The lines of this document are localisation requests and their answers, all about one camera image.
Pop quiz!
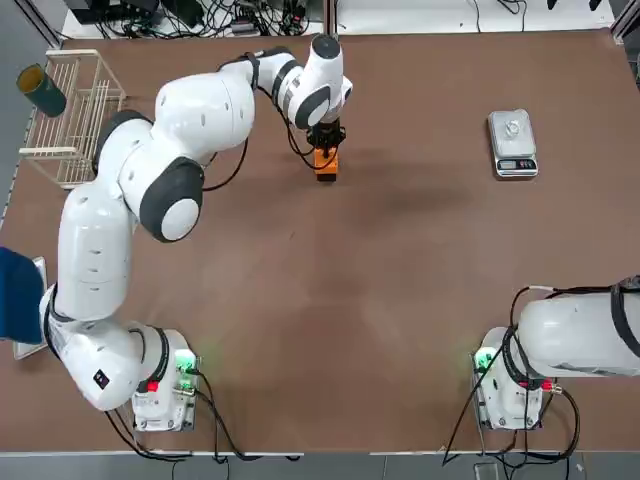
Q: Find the white electronic scale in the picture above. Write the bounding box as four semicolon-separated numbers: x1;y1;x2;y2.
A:
487;108;540;179

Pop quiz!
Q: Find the black power supply box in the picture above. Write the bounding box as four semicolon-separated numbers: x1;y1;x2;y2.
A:
64;0;161;24

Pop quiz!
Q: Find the dark green can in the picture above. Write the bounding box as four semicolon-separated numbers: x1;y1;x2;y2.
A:
16;63;68;118

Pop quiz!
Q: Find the blue cloth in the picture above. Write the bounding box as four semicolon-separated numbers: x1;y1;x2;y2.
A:
0;246;45;344

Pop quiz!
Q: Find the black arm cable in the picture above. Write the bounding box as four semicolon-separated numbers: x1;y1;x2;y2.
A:
202;49;321;194
505;273;640;361

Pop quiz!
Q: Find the aluminium frame post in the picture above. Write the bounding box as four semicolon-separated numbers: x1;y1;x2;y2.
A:
609;0;640;44
322;0;339;44
13;0;65;42

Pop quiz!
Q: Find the tangled black cable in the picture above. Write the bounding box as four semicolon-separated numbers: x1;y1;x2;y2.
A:
97;0;324;40

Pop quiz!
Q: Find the white wire basket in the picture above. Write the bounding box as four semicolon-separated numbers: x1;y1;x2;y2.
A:
18;48;127;191

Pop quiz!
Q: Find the black base cable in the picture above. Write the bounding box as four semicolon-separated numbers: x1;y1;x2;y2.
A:
442;349;582;469
102;367;305;464

